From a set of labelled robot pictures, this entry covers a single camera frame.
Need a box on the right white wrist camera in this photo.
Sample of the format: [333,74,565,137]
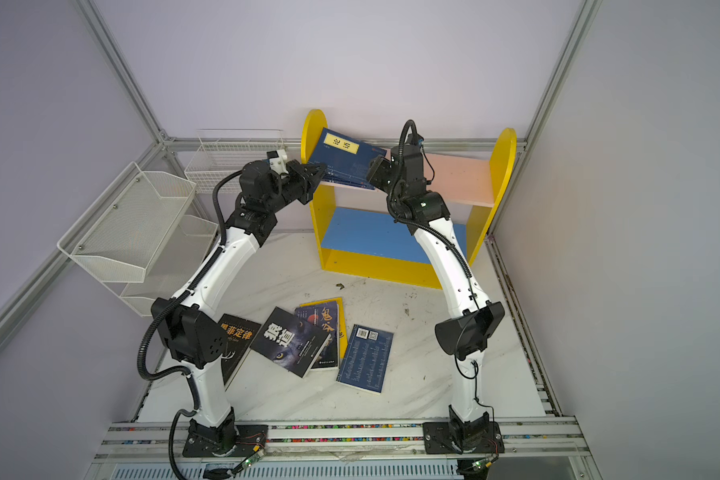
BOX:
[403,130,425,150]

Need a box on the navy blue book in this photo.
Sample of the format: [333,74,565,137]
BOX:
[308,128,387,178]
[336,325,394,394]
[322,166,375,190]

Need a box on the black antler cover book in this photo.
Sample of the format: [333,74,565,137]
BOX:
[220,314,262,388]

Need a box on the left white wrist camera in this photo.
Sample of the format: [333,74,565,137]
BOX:
[267,149,288,176]

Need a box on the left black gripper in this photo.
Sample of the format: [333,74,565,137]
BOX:
[266,161,327,215]

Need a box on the black wolf cover book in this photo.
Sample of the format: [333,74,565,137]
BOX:
[250,307,328,378]

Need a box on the white mesh tiered rack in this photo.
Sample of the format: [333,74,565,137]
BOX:
[57,163,217,317]

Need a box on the dark blue yellow-edged book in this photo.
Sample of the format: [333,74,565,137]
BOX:
[295,297,348,370]

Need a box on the yellow pink blue bookshelf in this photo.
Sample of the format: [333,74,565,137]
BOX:
[300,109,517,292]

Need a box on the white wire basket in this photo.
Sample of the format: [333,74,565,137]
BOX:
[184,129,287,194]

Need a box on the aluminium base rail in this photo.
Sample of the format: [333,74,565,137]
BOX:
[85,417,602,479]

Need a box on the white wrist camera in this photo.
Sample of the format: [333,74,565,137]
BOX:
[267,149,288,176]
[403,130,425,150]

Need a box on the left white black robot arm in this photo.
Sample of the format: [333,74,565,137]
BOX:
[136,159,327,450]

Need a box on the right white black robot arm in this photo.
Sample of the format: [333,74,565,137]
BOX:
[366,144,505,453]

